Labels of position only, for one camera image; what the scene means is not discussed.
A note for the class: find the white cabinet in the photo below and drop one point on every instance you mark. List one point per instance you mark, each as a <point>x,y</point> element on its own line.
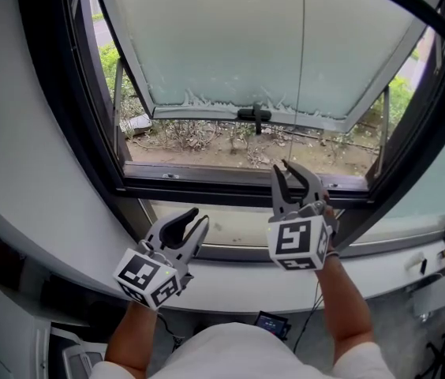
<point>5,330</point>

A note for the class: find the white paper roll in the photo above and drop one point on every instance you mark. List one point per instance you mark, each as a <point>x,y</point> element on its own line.
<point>413,260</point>

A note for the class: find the person's right forearm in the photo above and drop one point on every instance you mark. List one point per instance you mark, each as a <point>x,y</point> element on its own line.
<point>345,314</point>

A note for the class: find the black window frame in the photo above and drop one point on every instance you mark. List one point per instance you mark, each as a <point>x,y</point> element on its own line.
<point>49,93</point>

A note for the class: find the black roller blind bar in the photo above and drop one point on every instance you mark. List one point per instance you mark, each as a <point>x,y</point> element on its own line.
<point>404,2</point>

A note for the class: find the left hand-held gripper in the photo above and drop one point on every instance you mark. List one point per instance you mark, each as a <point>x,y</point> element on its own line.
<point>143,275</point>

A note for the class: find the small black box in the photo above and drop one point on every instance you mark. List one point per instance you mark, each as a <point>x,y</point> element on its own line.
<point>423,267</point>

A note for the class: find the frosted glass window sash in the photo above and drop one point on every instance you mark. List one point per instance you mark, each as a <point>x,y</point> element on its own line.
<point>246,34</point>

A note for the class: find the person's right hand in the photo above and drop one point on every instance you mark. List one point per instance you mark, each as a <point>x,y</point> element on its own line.
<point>333,231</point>

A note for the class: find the small black screen device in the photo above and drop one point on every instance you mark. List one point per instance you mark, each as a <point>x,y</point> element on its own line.
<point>271,324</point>

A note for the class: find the person's left forearm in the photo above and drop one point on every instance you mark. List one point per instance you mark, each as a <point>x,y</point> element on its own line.
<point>132,338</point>

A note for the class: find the pale green roller blind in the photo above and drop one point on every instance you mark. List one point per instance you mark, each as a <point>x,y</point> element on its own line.
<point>431,196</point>

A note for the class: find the white desk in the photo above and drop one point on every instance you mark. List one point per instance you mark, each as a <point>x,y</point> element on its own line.
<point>443,294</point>

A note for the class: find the white window sill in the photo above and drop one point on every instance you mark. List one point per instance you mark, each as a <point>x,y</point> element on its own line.
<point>238,282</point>

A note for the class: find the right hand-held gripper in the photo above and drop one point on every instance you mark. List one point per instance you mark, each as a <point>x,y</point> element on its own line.
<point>293,239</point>

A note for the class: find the person's white shirt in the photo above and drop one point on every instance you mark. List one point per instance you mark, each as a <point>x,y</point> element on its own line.
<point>238,357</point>

